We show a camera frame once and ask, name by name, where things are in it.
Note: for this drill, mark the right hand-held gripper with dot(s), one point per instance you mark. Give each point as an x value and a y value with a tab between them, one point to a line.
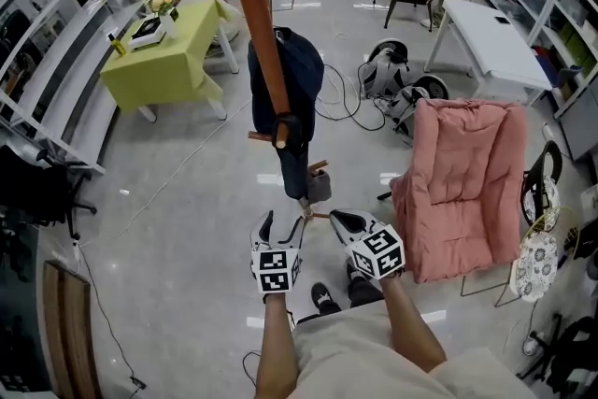
376	252

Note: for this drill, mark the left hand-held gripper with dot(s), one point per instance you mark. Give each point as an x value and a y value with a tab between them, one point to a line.
275	268

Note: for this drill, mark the black umbrella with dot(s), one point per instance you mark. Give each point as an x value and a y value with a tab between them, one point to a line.
294	173

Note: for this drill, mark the brown wooden coat stand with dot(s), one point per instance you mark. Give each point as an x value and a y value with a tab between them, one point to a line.
254	14

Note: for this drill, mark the person's right forearm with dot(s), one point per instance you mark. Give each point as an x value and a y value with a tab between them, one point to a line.
413	322

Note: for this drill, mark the person's left forearm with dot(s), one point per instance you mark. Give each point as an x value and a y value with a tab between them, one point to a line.
278	346

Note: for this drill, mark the person's right black shoe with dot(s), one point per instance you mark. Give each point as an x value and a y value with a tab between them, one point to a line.
357	278

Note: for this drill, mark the person's black shoe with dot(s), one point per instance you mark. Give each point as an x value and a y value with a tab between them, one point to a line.
323	296
357	278

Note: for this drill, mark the small grey hanging pouch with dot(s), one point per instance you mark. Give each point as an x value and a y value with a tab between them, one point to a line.
320	188

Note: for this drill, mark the person's black trousers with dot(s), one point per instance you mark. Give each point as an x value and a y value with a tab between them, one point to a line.
364	294

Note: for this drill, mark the person's left black shoe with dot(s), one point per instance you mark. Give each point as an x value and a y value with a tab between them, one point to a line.
323	296

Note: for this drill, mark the pink padded lounge chair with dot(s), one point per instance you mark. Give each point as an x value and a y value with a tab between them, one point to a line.
462	182

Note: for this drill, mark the person's beige shirt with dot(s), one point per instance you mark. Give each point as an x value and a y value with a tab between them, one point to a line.
369	360

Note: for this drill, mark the grey backpack device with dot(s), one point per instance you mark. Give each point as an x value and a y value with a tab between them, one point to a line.
416	103
383	70

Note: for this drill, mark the navy blue hanging bag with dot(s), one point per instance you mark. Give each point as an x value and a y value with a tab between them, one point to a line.
303	70

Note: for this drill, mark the black chair with floral cushion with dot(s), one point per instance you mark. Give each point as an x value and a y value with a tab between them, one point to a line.
544	196

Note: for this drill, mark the table with green cloth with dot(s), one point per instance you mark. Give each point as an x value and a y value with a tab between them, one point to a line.
159	70

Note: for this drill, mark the white floor socket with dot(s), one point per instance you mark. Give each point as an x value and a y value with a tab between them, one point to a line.
531	345

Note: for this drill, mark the white rectangular table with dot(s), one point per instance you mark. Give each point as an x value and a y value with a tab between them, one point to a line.
490	44

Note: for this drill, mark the brown wooden bench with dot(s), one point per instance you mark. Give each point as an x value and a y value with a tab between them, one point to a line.
70	332

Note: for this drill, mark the black office chair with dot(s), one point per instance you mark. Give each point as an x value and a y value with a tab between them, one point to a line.
37	187

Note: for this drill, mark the yellow bottle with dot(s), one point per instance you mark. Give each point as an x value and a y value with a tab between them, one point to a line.
118	46

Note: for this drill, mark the black swivel chair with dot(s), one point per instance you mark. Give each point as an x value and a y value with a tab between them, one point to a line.
572	350

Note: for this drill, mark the grey metal cabinet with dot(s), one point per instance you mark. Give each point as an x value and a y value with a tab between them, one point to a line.
581	117

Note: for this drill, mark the black phone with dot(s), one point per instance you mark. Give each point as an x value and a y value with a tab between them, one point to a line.
502	20

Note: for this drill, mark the yellow flower bouquet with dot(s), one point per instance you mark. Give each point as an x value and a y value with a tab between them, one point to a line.
162	4

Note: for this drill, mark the white curved shelving unit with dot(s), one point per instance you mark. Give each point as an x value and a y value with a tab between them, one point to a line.
65	89

